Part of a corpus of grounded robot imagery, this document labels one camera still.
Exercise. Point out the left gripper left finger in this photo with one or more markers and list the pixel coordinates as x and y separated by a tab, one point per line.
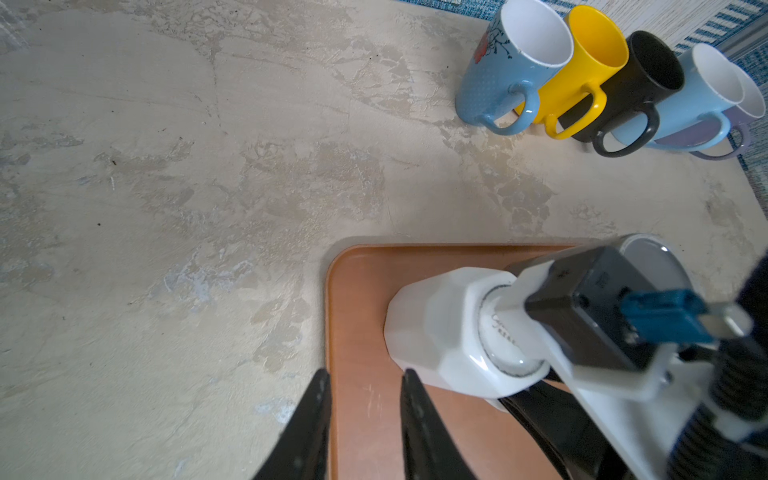
301	451

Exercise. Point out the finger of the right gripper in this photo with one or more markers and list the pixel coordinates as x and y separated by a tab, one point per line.
565	433

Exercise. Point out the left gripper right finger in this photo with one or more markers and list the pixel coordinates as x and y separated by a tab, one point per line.
428	449

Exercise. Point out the white mug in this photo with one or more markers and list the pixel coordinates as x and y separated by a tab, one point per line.
446	328

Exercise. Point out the black mug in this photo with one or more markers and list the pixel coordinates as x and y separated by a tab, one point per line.
652	74

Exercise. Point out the light blue mug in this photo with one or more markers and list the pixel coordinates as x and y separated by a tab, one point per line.
711	87

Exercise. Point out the lavender mug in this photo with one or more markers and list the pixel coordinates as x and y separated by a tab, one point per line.
750	109

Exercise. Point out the yellow mug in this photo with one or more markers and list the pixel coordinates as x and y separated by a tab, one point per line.
600	51

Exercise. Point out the teal blue mug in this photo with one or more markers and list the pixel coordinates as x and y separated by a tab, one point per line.
525	45

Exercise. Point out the grey mug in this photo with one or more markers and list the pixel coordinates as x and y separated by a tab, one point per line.
603	272

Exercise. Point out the brown rectangular tray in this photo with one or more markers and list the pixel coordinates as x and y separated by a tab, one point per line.
365	438

